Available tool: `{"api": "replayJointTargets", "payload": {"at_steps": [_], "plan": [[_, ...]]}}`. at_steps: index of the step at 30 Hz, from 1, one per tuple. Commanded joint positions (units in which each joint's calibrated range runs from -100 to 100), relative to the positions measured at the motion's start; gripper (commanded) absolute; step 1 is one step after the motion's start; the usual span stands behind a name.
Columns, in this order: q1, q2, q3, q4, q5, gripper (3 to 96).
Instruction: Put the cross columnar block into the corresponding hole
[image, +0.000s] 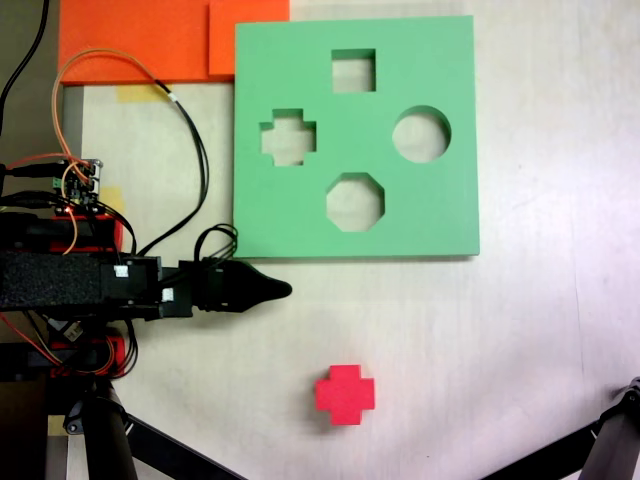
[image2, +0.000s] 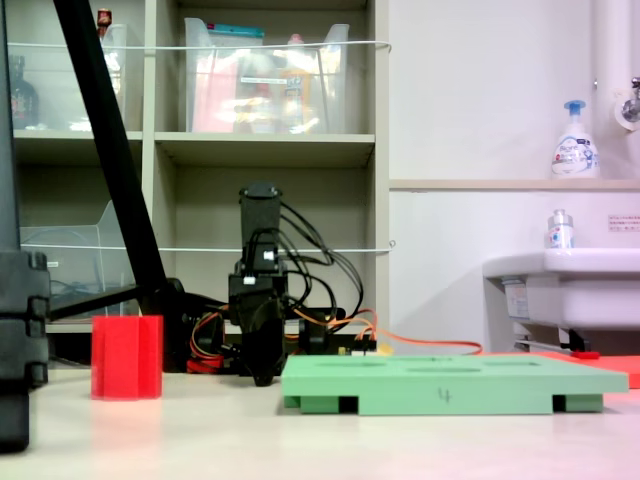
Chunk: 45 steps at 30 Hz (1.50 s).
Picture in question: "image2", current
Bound thin black tripod leg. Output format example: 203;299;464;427
47;283;144;321

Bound green shape-hole board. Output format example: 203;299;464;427
280;353;630;417

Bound clear bin with packages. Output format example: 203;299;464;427
183;17;351;135

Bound empty clear plastic bin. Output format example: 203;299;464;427
19;199;142;322

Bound orange and red base wires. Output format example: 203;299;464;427
185;308;236;375

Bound long orange cable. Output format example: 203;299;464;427
372;327;484;357

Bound notched black stack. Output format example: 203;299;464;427
0;249;52;454

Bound black upright post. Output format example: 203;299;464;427
0;0;22;254

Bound dark round bottle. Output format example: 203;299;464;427
8;54;41;131

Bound white sink basin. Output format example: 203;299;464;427
481;247;640;332

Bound white blue-pump soap bottle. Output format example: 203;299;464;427
550;99;602;181

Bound red cross columnar block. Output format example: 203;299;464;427
90;314;165;402

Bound sink label sticker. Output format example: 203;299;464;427
505;283;531;321

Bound beige shelf unit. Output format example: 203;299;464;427
4;0;391;371

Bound circuit board with wires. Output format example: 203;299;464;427
337;342;380;359

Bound clear bin with bottles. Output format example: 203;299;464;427
6;23;129;132

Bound small clear sanitizer bottle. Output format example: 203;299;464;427
545;208;576;251

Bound thick black tripod leg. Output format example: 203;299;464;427
52;0;187;374

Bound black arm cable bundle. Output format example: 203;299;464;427
277;199;365;326

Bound red-print wall label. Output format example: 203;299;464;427
607;214;640;233

